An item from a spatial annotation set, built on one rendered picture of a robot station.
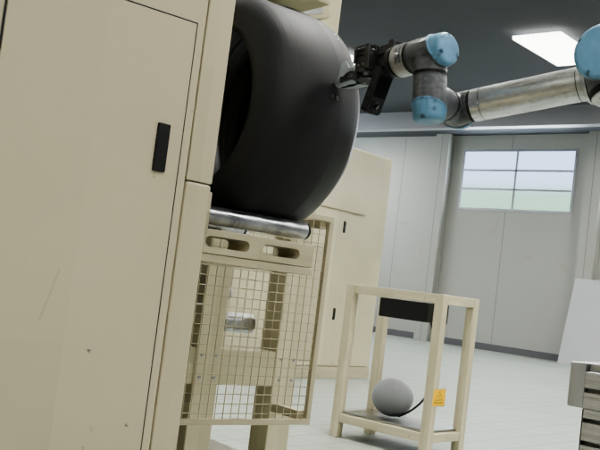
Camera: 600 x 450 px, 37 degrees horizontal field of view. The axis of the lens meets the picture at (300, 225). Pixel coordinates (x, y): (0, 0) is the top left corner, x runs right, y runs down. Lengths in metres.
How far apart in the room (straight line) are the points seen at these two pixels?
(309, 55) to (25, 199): 1.10
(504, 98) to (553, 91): 0.11
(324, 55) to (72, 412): 1.23
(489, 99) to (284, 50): 0.51
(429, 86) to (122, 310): 0.92
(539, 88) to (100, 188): 1.05
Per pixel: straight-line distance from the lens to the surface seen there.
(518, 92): 2.05
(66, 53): 1.35
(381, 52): 2.14
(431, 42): 2.01
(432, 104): 1.99
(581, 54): 1.85
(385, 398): 4.74
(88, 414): 1.39
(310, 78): 2.21
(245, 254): 2.21
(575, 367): 1.94
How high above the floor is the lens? 0.76
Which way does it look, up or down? 4 degrees up
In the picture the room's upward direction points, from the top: 7 degrees clockwise
